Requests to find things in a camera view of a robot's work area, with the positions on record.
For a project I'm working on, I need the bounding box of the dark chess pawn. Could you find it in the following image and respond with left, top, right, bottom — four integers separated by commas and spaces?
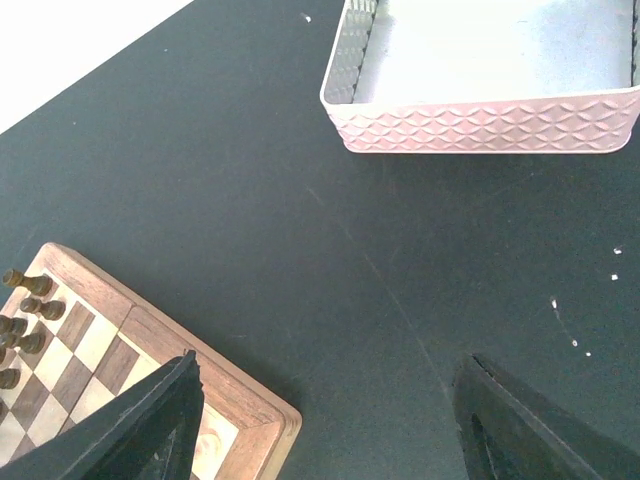
19, 297, 66, 321

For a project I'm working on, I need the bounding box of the wooden chess board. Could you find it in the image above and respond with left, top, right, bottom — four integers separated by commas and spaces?
1, 242, 302, 479

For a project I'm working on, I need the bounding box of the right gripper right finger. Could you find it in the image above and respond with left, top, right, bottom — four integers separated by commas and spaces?
453, 355, 615, 479

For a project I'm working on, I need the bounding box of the dark chess piece back corner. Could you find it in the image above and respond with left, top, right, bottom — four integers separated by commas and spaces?
2, 269, 53, 297

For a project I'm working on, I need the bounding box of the pink patterned metal tin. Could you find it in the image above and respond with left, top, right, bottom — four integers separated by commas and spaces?
319, 0, 639, 154

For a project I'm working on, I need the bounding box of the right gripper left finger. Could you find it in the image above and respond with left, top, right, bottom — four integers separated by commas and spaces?
1, 350, 204, 479

